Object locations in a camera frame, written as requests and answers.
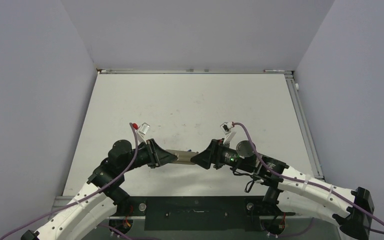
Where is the white grey remote control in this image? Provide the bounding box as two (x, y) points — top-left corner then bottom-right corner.
(164, 149), (199, 165)

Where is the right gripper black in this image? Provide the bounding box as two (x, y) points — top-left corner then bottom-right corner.
(191, 137), (255, 173)

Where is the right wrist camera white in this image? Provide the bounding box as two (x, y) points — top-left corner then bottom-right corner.
(220, 121), (236, 146)

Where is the aluminium rail right edge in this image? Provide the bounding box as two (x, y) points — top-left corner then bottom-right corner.
(284, 71), (325, 180)

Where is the aluminium rail back edge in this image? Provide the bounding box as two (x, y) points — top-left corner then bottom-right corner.
(97, 68), (293, 75)

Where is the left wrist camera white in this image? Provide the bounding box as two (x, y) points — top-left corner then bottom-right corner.
(136, 122), (151, 143)

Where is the aluminium rail edge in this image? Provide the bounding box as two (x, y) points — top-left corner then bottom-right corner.
(97, 68), (293, 75)
(284, 71), (325, 180)

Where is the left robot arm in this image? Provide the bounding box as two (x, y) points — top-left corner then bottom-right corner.
(21, 139), (179, 240)

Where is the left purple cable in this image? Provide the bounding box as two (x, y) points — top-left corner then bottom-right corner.
(0, 122), (140, 240)

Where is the purple cable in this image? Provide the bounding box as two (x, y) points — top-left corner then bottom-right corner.
(231, 122), (384, 237)
(0, 122), (140, 240)

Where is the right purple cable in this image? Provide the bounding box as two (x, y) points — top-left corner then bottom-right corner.
(231, 122), (384, 237)

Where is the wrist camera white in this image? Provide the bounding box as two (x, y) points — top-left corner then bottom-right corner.
(220, 121), (236, 146)
(136, 122), (151, 143)

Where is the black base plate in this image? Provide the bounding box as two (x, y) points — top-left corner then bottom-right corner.
(109, 196), (293, 233)

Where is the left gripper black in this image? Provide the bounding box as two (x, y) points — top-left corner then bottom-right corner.
(120, 138), (177, 173)

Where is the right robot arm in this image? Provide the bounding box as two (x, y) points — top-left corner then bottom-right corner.
(190, 139), (374, 240)

